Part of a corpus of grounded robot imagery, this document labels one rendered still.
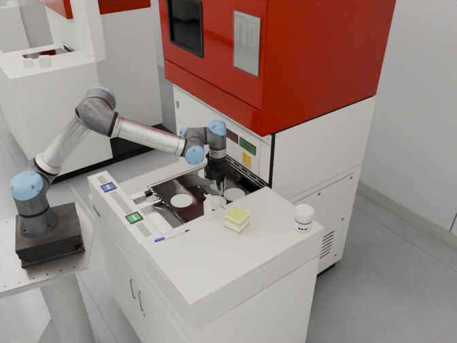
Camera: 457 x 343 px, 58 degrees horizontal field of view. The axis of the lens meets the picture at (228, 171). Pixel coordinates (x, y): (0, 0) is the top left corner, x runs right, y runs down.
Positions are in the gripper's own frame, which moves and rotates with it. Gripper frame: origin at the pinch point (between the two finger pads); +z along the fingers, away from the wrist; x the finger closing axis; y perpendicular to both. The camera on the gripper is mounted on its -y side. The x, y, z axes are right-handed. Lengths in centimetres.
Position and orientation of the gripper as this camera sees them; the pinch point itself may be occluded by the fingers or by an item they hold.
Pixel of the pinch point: (222, 192)
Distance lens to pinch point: 188.3
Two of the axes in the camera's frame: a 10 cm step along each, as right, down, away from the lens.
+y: -9.2, -2.2, 3.3
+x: -4.0, 5.1, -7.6
